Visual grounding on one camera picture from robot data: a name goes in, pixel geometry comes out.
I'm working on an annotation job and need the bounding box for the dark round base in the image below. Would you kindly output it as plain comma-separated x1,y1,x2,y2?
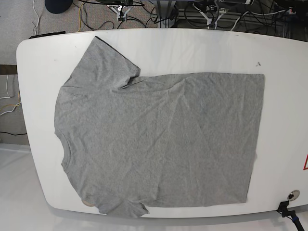
44,0,73,14

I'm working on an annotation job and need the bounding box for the silver table grommet right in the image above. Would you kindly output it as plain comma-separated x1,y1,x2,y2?
287,190,300,201

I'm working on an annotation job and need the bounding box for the red warning triangle sticker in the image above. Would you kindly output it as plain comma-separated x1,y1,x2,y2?
303,155,308,170

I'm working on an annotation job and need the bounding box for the white cable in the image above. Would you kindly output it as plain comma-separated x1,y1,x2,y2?
31,0,41,36

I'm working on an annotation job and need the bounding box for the beige table grommet left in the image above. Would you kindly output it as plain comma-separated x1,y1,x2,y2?
82,200,95,207

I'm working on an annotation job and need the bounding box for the black clamp with cable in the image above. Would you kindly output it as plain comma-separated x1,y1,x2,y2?
276,201,304,231

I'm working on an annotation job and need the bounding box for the grey t-shirt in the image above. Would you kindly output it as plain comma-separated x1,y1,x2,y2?
54,37,265,218

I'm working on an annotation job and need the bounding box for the yellow cable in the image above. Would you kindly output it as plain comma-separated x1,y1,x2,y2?
77,0,85,33

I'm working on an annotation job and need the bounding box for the aluminium frame post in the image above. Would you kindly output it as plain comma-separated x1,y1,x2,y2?
153,0,178,28

